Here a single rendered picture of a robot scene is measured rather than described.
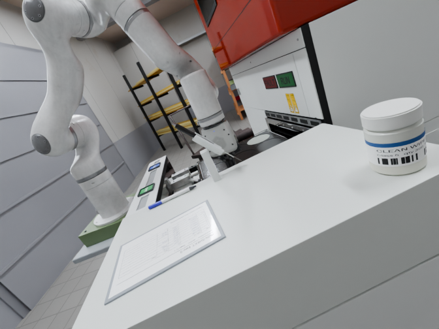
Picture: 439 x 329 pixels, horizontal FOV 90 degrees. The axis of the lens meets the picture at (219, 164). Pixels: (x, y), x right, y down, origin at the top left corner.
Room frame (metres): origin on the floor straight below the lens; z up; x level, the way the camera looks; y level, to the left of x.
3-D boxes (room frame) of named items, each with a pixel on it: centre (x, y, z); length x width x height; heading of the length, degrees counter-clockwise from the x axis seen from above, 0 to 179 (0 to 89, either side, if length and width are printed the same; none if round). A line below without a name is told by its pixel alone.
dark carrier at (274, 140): (0.78, -0.10, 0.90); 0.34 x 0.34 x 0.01; 2
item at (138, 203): (0.84, 0.27, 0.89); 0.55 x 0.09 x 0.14; 2
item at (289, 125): (0.81, -0.31, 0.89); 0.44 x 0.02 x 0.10; 2
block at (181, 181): (0.84, 0.17, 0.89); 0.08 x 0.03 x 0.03; 92
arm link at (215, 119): (0.70, -0.04, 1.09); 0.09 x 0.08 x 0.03; 67
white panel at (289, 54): (0.98, -0.31, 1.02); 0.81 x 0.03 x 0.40; 2
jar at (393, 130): (0.28, -0.25, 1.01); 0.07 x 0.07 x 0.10
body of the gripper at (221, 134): (0.70, -0.04, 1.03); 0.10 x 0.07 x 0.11; 67
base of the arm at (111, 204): (0.89, 0.48, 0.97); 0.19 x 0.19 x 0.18
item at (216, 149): (0.54, 0.01, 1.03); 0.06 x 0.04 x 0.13; 92
